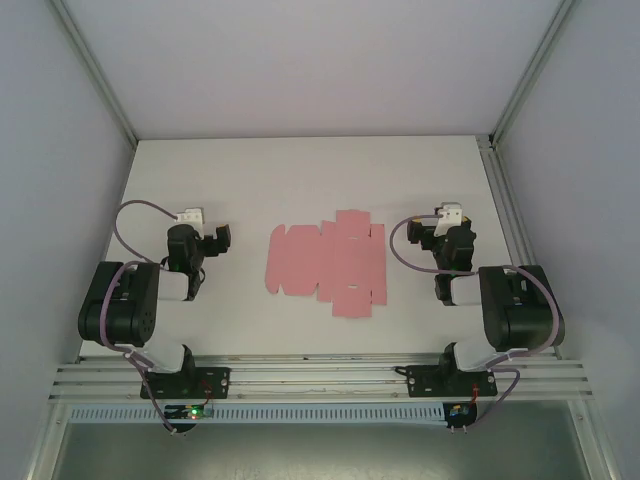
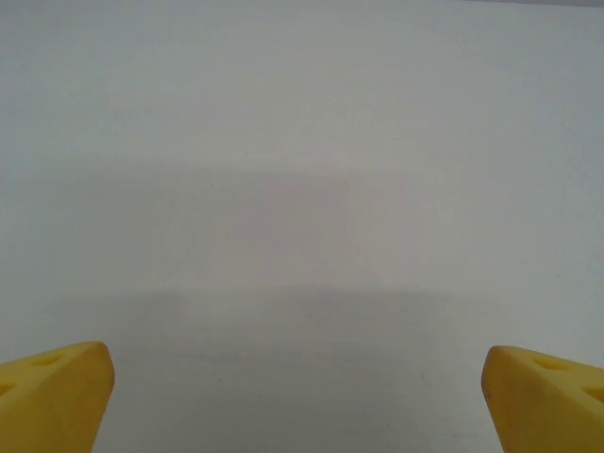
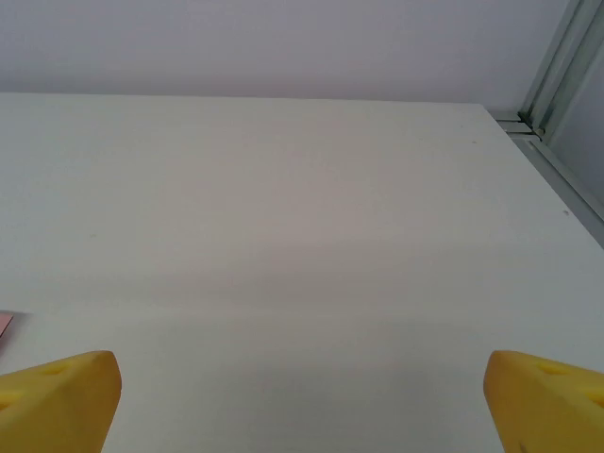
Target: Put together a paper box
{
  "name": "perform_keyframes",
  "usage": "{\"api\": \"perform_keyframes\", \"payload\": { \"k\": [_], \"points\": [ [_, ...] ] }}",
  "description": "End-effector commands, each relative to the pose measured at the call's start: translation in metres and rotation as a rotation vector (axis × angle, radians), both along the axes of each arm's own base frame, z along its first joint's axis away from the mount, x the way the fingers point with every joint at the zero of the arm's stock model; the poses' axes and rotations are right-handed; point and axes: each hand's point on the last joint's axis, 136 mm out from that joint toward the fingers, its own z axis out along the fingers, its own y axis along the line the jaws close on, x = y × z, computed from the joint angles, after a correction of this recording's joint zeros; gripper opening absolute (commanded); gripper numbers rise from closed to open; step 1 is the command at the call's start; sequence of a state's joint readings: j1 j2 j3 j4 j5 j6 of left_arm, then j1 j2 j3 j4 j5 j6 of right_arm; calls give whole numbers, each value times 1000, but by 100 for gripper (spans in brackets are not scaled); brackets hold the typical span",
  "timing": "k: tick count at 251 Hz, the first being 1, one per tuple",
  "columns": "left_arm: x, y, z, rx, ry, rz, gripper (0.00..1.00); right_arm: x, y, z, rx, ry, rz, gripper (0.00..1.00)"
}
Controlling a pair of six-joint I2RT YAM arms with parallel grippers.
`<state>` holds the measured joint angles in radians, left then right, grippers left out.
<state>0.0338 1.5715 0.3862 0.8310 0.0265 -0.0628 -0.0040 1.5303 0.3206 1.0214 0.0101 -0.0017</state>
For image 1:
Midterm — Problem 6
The pink paper box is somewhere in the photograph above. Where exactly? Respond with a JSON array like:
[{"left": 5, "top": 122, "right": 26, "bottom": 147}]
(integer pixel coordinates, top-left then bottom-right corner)
[{"left": 264, "top": 208, "right": 389, "bottom": 320}]

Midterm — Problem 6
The circuit board with green light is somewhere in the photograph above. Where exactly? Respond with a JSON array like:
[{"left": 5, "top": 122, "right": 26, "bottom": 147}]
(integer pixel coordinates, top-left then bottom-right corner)
[{"left": 167, "top": 404, "right": 214, "bottom": 420}]

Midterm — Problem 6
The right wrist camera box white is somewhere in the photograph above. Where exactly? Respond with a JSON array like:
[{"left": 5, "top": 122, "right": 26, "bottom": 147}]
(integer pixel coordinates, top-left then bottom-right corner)
[{"left": 432, "top": 201, "right": 464, "bottom": 237}]

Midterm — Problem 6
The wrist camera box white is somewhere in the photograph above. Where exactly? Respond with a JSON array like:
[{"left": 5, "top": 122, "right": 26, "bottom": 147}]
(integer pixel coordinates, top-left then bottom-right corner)
[
  {"left": 173, "top": 207, "right": 206, "bottom": 227},
  {"left": 432, "top": 201, "right": 464, "bottom": 237}
]

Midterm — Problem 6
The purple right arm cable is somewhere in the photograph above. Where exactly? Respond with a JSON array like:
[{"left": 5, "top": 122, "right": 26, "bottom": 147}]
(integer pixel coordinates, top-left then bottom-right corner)
[{"left": 389, "top": 213, "right": 567, "bottom": 434}]

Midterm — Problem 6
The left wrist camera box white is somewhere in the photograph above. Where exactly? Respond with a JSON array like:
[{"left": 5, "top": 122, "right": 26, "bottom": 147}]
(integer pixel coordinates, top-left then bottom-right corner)
[{"left": 173, "top": 207, "right": 206, "bottom": 227}]

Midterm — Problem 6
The aluminium table side rail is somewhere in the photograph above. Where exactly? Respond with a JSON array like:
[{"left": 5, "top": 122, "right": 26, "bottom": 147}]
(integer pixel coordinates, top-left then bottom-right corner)
[{"left": 477, "top": 134, "right": 561, "bottom": 359}]

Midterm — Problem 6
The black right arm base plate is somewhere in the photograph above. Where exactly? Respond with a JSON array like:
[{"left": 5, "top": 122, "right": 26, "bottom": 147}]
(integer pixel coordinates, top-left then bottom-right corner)
[{"left": 407, "top": 364, "right": 499, "bottom": 399}]

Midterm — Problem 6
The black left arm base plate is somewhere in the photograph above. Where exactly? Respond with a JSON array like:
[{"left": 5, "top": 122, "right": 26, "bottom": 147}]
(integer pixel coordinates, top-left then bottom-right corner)
[{"left": 139, "top": 367, "right": 232, "bottom": 400}]

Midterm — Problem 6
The aluminium frame post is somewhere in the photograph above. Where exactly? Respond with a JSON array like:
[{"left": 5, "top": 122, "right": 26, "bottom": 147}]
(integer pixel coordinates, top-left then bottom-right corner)
[
  {"left": 49, "top": 0, "right": 139, "bottom": 146},
  {"left": 487, "top": 0, "right": 576, "bottom": 149}
]

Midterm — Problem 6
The aluminium mounting rail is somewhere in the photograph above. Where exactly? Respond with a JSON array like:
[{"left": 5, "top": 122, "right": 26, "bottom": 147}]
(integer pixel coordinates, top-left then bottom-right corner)
[{"left": 48, "top": 353, "right": 594, "bottom": 404}]

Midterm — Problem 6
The white slotted cable duct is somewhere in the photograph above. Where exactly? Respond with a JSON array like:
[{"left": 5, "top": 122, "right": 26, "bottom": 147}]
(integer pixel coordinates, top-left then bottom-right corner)
[{"left": 67, "top": 403, "right": 446, "bottom": 425}]

